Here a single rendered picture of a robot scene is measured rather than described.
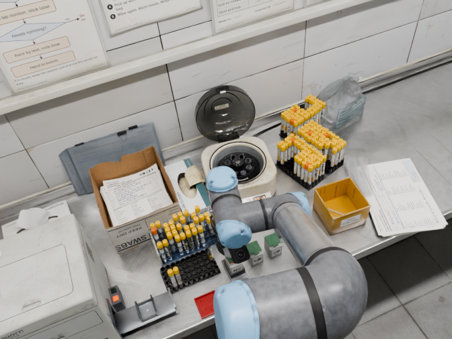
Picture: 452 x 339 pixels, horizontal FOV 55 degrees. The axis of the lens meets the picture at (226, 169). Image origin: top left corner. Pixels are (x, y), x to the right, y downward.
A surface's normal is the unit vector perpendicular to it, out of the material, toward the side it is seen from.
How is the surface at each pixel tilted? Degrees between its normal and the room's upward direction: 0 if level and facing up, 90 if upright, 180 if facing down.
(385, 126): 0
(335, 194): 90
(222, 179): 0
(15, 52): 93
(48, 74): 94
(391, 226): 1
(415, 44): 90
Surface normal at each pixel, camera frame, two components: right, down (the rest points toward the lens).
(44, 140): 0.39, 0.67
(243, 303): -0.13, -0.66
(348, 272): 0.44, -0.77
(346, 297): 0.41, -0.38
